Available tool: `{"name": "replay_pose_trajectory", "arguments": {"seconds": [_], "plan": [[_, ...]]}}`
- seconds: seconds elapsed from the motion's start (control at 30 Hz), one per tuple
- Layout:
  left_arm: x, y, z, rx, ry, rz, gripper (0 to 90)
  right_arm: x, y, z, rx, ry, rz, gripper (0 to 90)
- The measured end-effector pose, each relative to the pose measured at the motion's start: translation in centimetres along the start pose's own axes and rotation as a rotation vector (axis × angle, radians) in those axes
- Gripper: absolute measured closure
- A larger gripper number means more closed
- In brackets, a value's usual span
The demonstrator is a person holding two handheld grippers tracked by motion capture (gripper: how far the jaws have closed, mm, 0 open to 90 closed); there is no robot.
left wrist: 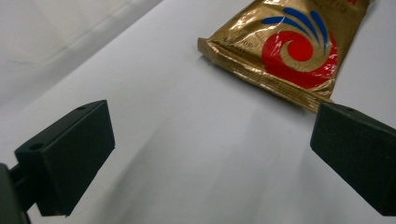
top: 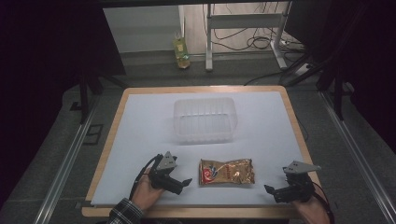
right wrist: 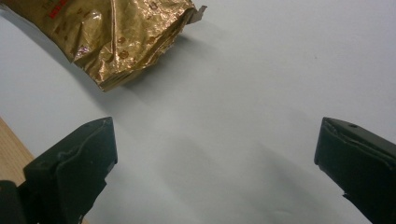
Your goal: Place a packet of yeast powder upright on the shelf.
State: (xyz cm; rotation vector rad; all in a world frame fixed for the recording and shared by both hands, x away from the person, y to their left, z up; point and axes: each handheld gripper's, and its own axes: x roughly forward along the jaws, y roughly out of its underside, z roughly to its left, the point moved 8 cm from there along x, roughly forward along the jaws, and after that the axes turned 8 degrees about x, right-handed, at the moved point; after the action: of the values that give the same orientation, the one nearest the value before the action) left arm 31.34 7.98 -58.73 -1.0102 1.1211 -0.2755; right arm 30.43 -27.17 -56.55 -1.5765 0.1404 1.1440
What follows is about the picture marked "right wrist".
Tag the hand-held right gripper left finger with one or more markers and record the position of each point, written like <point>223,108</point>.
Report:
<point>68,168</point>

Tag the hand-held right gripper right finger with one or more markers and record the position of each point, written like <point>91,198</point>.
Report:
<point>361,165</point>

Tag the gold foil packet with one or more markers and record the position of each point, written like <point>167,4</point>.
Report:
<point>109,37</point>

